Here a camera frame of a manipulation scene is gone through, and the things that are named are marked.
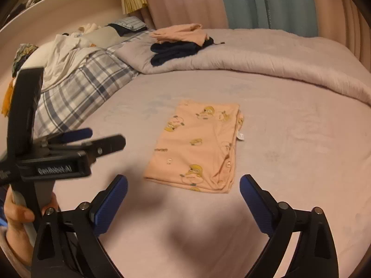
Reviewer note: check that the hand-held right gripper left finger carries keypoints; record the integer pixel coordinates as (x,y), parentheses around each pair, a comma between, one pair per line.
(111,205)

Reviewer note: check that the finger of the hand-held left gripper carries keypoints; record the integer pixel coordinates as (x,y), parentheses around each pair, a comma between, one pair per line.
(75,134)
(107,144)

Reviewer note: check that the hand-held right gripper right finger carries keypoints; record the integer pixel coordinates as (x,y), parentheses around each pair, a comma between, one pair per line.
(256,202)

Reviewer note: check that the peach cartoon print shirt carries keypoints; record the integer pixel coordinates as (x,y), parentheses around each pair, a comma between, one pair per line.
(191,144)

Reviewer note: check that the person's left hand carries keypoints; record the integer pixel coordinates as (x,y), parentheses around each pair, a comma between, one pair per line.
(17,217)

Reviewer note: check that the plaid pillow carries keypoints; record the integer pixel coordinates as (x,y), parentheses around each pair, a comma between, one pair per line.
(81,87)

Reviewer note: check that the bed with lilac sheet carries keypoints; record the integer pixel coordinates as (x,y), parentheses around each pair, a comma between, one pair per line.
(289,165)

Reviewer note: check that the orange cloth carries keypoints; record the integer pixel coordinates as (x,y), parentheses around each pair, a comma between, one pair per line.
(8,98)

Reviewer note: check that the white cloth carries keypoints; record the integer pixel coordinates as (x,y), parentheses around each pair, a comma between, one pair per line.
(63,55)

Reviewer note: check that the multicoloured cloth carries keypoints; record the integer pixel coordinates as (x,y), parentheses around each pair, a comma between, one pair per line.
(23,55)

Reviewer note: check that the beige pillow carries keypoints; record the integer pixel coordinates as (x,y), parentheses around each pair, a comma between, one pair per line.
(101,37)

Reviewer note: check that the cream fluffy cloth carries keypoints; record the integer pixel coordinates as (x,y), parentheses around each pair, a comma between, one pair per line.
(88,28)

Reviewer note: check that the dark navy cloth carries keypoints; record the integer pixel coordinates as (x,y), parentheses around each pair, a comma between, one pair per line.
(120,30)

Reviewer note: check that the folded navy garment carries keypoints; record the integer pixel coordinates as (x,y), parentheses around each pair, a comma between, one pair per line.
(174,52)

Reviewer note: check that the striped pillow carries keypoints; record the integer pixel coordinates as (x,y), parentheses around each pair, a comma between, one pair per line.
(132,23)

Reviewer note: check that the folded peach garment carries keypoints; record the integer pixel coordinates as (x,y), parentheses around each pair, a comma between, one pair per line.
(179,33)

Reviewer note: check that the grey quilt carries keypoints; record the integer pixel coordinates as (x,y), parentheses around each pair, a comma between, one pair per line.
(260,55)

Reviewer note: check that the pink curtain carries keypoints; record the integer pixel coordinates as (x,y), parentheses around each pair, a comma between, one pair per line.
(342,14)
(179,3)

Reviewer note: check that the blue curtain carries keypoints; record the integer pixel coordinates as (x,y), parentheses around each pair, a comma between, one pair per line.
(260,5)

